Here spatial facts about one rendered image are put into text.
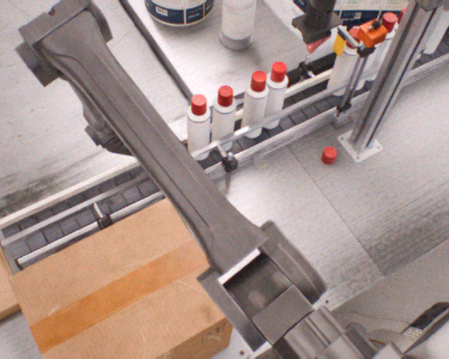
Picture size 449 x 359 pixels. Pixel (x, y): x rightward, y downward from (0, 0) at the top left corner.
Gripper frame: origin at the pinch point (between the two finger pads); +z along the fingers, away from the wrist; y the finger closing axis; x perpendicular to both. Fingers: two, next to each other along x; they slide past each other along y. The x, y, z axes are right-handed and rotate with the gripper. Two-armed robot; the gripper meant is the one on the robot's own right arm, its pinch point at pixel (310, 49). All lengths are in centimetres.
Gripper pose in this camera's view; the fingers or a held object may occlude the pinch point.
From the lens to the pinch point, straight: 136.2
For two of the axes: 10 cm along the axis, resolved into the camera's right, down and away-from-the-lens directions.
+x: 5.2, 7.6, -4.0
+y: -8.6, 4.3, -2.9
